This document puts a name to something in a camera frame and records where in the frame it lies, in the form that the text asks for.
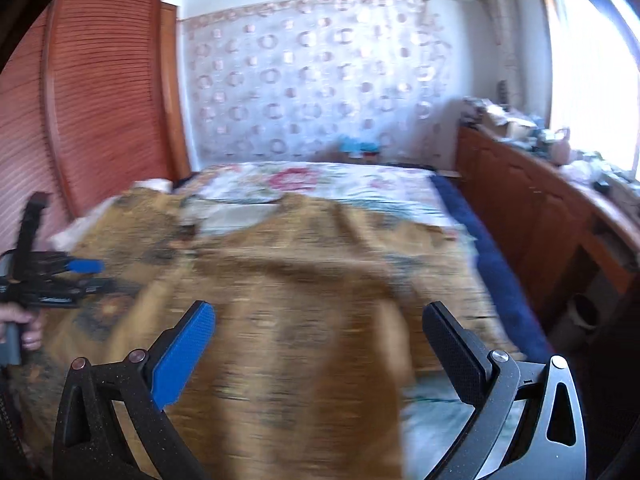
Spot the white circle-patterned curtain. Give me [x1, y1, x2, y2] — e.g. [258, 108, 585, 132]
[181, 0, 451, 166]

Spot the blue tissue box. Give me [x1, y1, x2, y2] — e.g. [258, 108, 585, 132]
[340, 136, 381, 164]

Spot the mustard patterned scarf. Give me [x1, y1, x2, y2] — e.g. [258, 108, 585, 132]
[13, 191, 512, 479]

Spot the red wooden headboard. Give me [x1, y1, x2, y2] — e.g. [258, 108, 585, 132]
[1, 0, 191, 248]

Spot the person's left hand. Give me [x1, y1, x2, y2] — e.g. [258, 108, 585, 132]
[0, 304, 44, 351]

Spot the dark blue blanket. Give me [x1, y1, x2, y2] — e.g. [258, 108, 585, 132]
[431, 174, 552, 363]

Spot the white pillow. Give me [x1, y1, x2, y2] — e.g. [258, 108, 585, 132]
[132, 178, 174, 194]

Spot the pink bottle on sideboard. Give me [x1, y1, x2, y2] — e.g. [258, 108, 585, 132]
[549, 128, 572, 166]

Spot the cardboard box on sideboard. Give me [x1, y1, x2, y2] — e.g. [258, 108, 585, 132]
[480, 104, 537, 140]

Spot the brown wooden sideboard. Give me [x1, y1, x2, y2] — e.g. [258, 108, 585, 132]
[454, 126, 639, 330]

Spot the floral palm-leaf bedsheet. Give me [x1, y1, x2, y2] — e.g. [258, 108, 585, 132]
[172, 162, 499, 479]

